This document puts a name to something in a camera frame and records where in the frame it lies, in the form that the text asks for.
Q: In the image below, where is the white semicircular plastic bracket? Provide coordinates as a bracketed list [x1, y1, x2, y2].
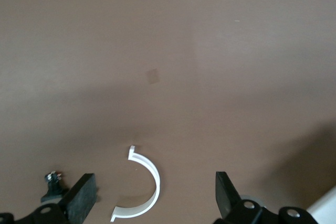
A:
[110, 144, 162, 223]

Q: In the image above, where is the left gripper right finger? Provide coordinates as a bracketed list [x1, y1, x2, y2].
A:
[213, 172, 319, 224]

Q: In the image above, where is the black flat-headed switch component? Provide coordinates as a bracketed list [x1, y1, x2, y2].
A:
[40, 170, 70, 204]

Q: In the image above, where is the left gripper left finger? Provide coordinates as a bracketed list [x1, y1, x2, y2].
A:
[0, 173, 97, 224]

